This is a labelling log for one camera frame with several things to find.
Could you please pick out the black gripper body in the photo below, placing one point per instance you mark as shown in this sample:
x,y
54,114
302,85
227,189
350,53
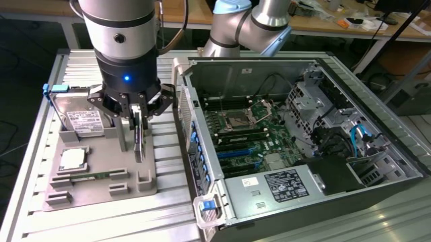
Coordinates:
x,y
128,73

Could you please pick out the green graphics card black cooler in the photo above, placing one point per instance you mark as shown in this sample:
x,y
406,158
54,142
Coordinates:
x,y
139,148

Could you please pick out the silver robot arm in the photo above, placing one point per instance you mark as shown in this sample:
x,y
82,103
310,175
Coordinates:
x,y
118,32

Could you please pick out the hard disk with blue carrier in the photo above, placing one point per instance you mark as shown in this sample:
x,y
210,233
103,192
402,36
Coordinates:
x,y
78,121

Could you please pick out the thin metal locking lever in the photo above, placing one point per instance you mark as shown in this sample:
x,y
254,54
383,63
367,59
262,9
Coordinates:
x,y
222,103

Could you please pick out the open black PC case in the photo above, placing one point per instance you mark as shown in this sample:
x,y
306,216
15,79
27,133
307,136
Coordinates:
x,y
215,73

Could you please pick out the silver CPU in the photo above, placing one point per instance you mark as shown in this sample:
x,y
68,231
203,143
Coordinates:
x,y
72,158

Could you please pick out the CPU socket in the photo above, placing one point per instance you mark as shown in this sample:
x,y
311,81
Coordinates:
x,y
238,121

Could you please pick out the green RAM stick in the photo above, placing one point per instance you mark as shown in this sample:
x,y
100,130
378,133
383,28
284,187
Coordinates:
x,y
87,176

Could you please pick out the black expansion slot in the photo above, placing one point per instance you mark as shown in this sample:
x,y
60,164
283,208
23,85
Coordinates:
x,y
240,172
238,164
232,148

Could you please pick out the grey parts rack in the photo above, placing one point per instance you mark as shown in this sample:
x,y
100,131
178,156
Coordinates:
x,y
98,181

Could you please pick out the RAM stick with black label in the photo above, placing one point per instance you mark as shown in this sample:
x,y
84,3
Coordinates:
x,y
242,138

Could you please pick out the blue expansion slot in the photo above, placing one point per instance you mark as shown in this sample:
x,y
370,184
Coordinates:
x,y
235,153

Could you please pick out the silver socket cover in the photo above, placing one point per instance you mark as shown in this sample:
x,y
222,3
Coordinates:
x,y
260,108

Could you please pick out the green motherboard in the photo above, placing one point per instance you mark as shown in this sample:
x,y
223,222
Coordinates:
x,y
279,136

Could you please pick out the silver chipset heatsink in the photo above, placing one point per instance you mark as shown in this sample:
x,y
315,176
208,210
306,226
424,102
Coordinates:
x,y
276,161

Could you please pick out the silver perforated drive cage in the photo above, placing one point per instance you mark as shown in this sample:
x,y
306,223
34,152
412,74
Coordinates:
x,y
304,100

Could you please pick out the grey power supply unit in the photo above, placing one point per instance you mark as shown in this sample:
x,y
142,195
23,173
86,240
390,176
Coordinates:
x,y
248,201

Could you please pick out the green circuit board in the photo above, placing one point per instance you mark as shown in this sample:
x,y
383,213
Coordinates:
x,y
304,10

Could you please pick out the black plastic shroud box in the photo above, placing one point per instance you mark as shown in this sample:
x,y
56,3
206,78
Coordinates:
x,y
332,176

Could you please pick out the clear plastic bag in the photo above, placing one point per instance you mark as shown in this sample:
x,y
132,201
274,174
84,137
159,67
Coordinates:
x,y
326,13

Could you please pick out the small orange box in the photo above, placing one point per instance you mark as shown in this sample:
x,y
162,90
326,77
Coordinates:
x,y
343,24

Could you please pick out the white tray black insert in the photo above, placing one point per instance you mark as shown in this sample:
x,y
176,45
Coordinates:
x,y
368,25

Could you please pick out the dark grey floor cabinet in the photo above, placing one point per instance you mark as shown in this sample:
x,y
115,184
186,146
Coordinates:
x,y
414,100

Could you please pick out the black slanted pole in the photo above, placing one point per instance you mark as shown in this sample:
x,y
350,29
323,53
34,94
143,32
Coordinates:
x,y
404,21

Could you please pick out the black computer monitor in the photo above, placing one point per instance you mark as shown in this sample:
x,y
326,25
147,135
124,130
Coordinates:
x,y
396,5

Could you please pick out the wooden desk white frame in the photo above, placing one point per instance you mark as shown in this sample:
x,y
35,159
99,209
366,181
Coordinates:
x,y
34,7
312,25

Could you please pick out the grey disk bay bracket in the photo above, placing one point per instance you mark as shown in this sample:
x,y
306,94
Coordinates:
x,y
370,174

